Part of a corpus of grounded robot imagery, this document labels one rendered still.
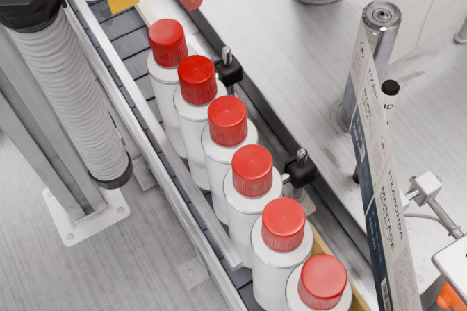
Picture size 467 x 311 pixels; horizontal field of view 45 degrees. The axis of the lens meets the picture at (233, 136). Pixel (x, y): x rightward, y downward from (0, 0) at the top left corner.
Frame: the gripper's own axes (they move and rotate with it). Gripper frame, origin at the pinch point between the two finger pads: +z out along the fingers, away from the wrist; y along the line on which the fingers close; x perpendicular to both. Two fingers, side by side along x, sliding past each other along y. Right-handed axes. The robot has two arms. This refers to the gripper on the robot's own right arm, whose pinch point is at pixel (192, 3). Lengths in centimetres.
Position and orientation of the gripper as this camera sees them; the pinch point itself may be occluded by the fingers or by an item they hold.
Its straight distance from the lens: 64.9
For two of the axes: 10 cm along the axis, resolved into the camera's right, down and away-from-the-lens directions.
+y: -5.1, -7.4, 4.4
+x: -8.6, 4.7, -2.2
